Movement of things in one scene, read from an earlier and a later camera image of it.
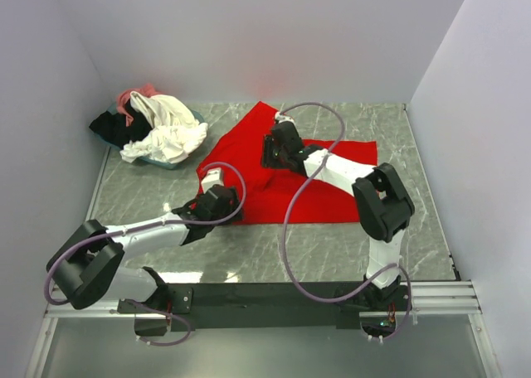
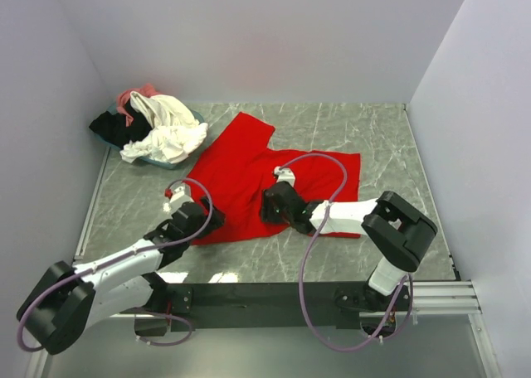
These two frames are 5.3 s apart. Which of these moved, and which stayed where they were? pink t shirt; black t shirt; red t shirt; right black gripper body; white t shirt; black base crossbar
Moved: right black gripper body; red t shirt
Stayed: black t shirt; pink t shirt; black base crossbar; white t shirt
